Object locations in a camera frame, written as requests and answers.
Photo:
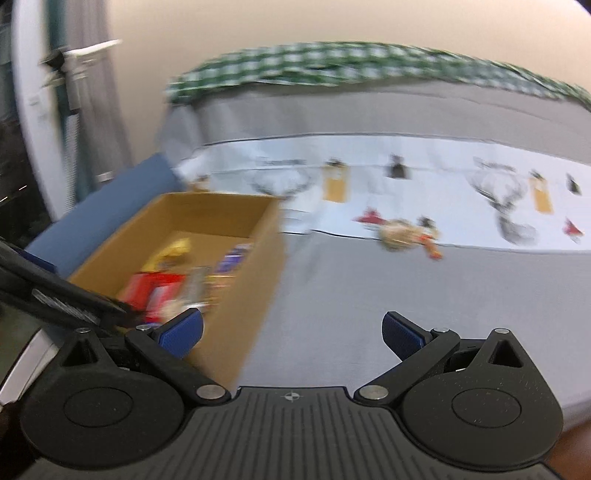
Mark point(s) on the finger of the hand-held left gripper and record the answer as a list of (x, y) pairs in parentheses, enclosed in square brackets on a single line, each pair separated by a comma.
[(55, 297)]

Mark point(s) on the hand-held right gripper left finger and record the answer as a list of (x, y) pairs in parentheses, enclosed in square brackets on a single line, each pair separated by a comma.
[(182, 333)]

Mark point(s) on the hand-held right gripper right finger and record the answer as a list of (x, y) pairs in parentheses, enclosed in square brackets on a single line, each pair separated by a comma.
[(402, 334)]

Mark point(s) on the red snack packet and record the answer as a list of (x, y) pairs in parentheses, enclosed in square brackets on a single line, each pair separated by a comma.
[(143, 288)]

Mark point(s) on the purple snack packet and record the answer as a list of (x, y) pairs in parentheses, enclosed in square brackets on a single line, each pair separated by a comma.
[(231, 261)]

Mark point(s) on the cardboard box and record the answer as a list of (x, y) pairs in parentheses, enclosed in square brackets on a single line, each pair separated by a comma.
[(258, 286)]

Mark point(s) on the small orange snack packet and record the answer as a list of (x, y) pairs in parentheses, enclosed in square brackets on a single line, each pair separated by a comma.
[(431, 247)]

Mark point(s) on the brown oat snack packet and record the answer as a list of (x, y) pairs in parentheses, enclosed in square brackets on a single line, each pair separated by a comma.
[(399, 235)]

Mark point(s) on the blue cushion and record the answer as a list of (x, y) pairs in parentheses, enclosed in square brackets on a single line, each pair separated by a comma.
[(115, 203)]

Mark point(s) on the white deer print cloth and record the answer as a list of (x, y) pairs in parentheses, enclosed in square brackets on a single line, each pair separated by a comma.
[(438, 194)]

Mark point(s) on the grey curtain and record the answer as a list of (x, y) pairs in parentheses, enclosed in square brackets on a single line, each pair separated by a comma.
[(101, 115)]

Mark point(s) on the metal tripod stand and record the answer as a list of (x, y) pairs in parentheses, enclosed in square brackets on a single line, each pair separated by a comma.
[(74, 60)]

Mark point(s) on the green checkered blanket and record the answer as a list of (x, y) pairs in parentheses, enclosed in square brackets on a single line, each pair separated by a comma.
[(323, 64)]

